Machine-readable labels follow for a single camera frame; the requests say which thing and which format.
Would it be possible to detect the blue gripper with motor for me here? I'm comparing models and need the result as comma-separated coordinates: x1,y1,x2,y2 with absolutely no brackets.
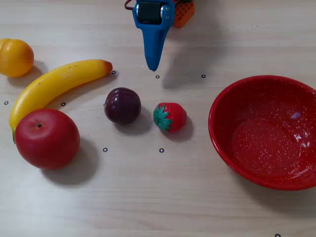
132,0,176,72

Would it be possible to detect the yellow orange toy peach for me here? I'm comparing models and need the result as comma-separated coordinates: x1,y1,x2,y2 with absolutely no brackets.
0,38,35,78

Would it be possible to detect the orange robot base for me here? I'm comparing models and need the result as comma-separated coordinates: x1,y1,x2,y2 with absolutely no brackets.
173,1,196,28

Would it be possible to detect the red speckled bowl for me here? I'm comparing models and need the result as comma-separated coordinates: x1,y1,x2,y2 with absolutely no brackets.
208,75,316,191

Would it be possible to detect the dark purple toy plum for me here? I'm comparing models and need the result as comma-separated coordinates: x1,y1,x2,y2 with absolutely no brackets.
103,87,142,125

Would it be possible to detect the red toy strawberry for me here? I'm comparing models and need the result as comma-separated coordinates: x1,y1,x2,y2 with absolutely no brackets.
153,102,188,133

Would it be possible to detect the yellow toy banana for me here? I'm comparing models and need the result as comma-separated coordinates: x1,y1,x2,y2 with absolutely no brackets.
9,59,113,144

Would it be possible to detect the red toy apple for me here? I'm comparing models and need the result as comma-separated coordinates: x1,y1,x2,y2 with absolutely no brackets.
14,108,81,170

